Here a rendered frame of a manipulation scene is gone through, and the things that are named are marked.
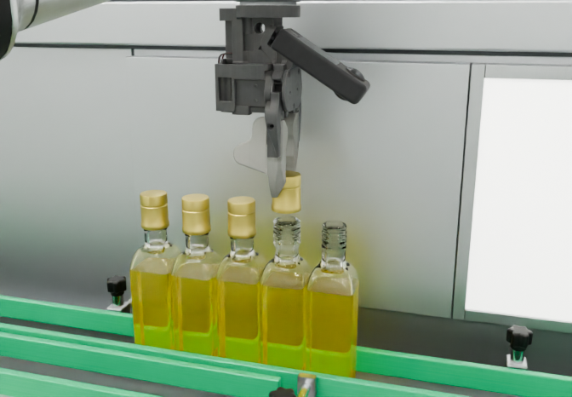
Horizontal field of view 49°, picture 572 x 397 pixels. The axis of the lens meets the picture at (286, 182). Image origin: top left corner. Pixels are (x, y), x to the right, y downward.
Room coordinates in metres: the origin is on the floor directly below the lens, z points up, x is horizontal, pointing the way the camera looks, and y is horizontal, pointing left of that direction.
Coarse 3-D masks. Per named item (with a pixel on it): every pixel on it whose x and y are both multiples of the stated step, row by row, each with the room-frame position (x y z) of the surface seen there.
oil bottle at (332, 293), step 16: (320, 272) 0.68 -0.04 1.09; (336, 272) 0.67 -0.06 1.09; (352, 272) 0.69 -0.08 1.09; (320, 288) 0.67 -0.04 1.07; (336, 288) 0.67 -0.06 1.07; (352, 288) 0.67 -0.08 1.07; (320, 304) 0.67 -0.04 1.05; (336, 304) 0.66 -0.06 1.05; (352, 304) 0.67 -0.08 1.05; (320, 320) 0.67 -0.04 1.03; (336, 320) 0.66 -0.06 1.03; (352, 320) 0.67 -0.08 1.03; (320, 336) 0.67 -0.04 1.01; (336, 336) 0.66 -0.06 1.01; (352, 336) 0.67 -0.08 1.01; (320, 352) 0.67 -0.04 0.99; (336, 352) 0.66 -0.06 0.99; (352, 352) 0.67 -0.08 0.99; (320, 368) 0.67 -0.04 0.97; (336, 368) 0.66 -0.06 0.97; (352, 368) 0.68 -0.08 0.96
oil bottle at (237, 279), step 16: (240, 256) 0.71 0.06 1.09; (256, 256) 0.72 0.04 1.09; (224, 272) 0.70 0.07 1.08; (240, 272) 0.70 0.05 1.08; (256, 272) 0.70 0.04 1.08; (224, 288) 0.70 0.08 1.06; (240, 288) 0.70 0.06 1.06; (256, 288) 0.69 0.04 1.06; (224, 304) 0.70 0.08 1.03; (240, 304) 0.70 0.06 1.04; (256, 304) 0.69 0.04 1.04; (224, 320) 0.70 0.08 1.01; (240, 320) 0.70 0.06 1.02; (256, 320) 0.69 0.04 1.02; (224, 336) 0.70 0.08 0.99; (240, 336) 0.70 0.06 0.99; (256, 336) 0.69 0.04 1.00; (224, 352) 0.70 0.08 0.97; (240, 352) 0.70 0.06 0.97; (256, 352) 0.69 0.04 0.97
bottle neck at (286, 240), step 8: (280, 216) 0.72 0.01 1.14; (288, 216) 0.72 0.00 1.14; (280, 224) 0.70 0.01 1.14; (288, 224) 0.69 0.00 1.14; (296, 224) 0.70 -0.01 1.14; (280, 232) 0.70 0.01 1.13; (288, 232) 0.69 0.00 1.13; (296, 232) 0.70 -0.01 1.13; (280, 240) 0.70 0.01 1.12; (288, 240) 0.69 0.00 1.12; (296, 240) 0.70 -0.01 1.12; (280, 248) 0.70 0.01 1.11; (288, 248) 0.69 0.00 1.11; (296, 248) 0.70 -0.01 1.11; (280, 256) 0.70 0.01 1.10; (288, 256) 0.70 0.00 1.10; (296, 256) 0.70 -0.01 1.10
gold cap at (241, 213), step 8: (232, 200) 0.72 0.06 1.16; (240, 200) 0.72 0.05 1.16; (248, 200) 0.72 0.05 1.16; (232, 208) 0.71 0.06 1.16; (240, 208) 0.71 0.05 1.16; (248, 208) 0.71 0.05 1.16; (232, 216) 0.71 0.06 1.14; (240, 216) 0.71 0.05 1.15; (248, 216) 0.71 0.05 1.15; (232, 224) 0.71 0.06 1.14; (240, 224) 0.71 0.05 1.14; (248, 224) 0.71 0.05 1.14; (232, 232) 0.71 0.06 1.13; (240, 232) 0.71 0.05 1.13; (248, 232) 0.71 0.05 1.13
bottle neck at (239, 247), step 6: (234, 240) 0.71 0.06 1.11; (240, 240) 0.71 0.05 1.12; (246, 240) 0.71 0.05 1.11; (252, 240) 0.72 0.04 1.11; (234, 246) 0.72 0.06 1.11; (240, 246) 0.71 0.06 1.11; (246, 246) 0.71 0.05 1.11; (252, 246) 0.72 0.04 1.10; (234, 252) 0.72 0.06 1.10; (240, 252) 0.71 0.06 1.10; (246, 252) 0.71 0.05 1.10; (252, 252) 0.72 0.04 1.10
